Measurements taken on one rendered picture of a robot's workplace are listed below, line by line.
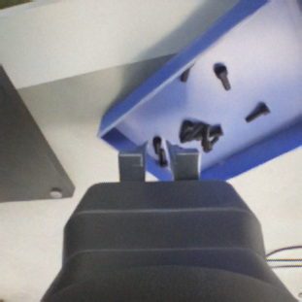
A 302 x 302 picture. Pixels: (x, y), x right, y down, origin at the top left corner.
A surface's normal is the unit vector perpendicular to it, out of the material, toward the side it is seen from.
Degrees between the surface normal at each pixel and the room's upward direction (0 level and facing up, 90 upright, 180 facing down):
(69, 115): 0
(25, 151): 0
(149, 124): 0
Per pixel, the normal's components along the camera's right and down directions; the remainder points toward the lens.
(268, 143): -0.67, -0.53
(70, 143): 0.00, 0.70
